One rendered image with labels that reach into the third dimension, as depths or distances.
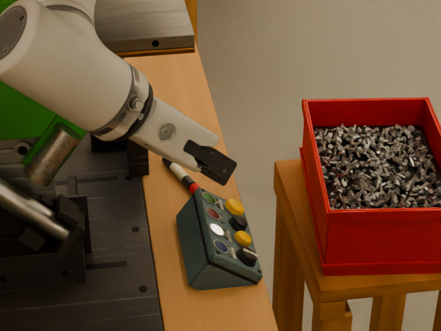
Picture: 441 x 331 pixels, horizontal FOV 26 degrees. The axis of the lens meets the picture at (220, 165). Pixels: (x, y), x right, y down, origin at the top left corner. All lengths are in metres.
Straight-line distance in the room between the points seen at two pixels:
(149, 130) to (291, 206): 0.59
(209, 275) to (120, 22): 0.39
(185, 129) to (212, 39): 2.81
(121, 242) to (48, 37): 0.47
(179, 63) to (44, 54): 0.85
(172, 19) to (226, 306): 0.42
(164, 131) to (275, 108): 2.36
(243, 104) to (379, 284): 2.03
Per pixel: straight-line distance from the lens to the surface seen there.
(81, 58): 0.94
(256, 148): 3.14
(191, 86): 1.67
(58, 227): 1.24
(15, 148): 1.25
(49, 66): 0.92
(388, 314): 1.88
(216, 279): 1.23
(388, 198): 1.44
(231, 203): 1.31
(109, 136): 0.99
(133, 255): 1.29
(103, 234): 1.33
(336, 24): 3.97
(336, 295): 1.41
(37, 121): 1.23
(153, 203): 1.38
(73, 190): 1.30
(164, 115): 1.00
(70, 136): 1.19
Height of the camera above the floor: 1.72
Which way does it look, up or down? 34 degrees down
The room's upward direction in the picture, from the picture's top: straight up
